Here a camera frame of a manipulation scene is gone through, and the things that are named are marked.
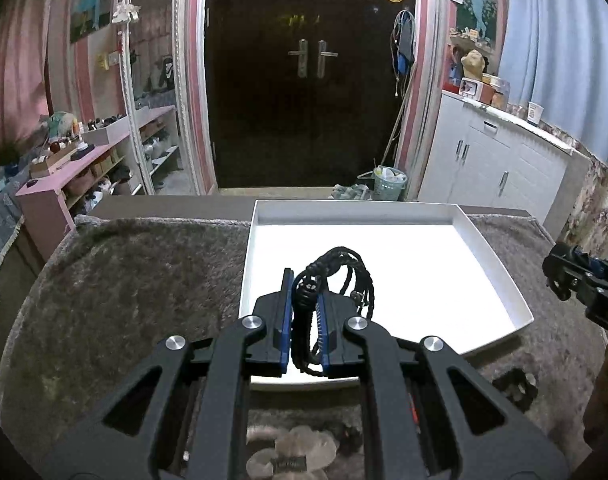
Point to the plush toy on cabinet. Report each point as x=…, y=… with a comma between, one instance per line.
x=473, y=65

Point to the green waste basket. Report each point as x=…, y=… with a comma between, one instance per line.
x=389, y=183

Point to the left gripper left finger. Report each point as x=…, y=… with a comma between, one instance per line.
x=270, y=355

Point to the white shallow tray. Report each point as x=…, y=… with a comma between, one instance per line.
x=433, y=272

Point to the grey fluffy rug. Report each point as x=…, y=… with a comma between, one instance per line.
x=114, y=289

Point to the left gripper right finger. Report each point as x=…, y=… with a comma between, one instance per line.
x=340, y=356

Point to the dolphin poster right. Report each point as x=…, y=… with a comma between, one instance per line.
x=479, y=15

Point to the cream satin scrunchie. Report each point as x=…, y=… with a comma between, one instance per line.
x=297, y=453

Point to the standing mirror white frame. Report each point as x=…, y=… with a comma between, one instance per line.
x=148, y=55

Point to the blue curtain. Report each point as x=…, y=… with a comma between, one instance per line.
x=555, y=54

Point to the black hair claw clip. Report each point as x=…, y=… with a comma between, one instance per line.
x=519, y=387

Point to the dark double door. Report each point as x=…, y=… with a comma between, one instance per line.
x=302, y=92

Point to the white cabinet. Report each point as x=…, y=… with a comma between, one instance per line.
x=484, y=157

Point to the pink curtain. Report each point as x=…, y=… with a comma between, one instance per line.
x=24, y=28

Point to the pink shelf unit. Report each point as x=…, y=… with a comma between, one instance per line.
x=48, y=203

